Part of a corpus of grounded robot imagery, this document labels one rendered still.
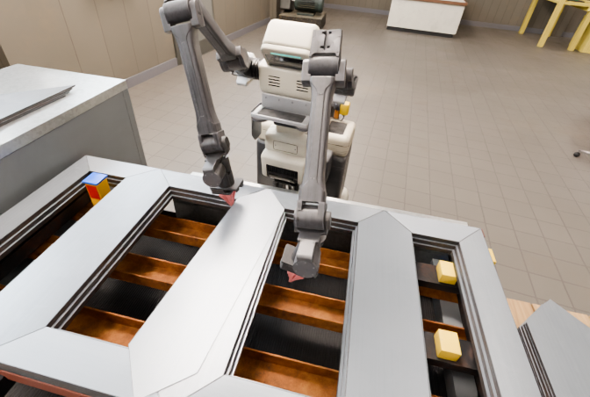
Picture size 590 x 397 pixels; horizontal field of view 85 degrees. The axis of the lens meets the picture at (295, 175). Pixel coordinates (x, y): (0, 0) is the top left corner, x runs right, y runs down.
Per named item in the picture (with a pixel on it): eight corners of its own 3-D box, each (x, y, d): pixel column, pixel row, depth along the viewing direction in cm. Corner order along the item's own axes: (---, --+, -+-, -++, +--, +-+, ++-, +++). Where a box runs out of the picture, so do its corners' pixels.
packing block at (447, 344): (456, 362, 84) (462, 355, 82) (436, 357, 85) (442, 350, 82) (452, 340, 89) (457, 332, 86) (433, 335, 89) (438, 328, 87)
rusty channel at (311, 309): (507, 372, 92) (514, 364, 89) (10, 254, 114) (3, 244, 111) (499, 345, 99) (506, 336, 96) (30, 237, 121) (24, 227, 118)
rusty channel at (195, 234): (488, 310, 108) (494, 301, 105) (55, 216, 130) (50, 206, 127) (482, 290, 114) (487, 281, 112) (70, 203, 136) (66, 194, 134)
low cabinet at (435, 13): (449, 24, 919) (459, -7, 875) (455, 39, 762) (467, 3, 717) (392, 17, 955) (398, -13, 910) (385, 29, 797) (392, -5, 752)
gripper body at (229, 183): (237, 193, 107) (233, 175, 103) (210, 191, 110) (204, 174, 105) (244, 182, 112) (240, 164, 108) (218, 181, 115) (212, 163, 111)
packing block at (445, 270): (454, 285, 103) (458, 277, 101) (438, 282, 104) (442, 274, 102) (450, 270, 108) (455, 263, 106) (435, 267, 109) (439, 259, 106)
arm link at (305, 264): (331, 208, 76) (296, 205, 78) (325, 242, 67) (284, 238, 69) (331, 244, 83) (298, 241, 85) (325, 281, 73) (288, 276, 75)
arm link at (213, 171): (226, 133, 101) (201, 137, 103) (215, 152, 91) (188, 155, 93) (238, 165, 107) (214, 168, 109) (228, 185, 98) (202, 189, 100)
